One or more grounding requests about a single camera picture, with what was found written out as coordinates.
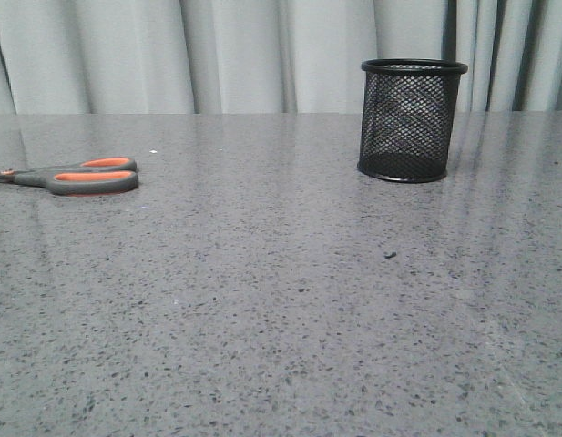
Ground black mesh pen bucket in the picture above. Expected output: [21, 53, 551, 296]
[357, 58, 468, 183]

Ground grey white curtain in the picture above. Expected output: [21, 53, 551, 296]
[0, 1, 562, 114]

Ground grey orange handled scissors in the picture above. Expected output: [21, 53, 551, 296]
[0, 157, 138, 196]

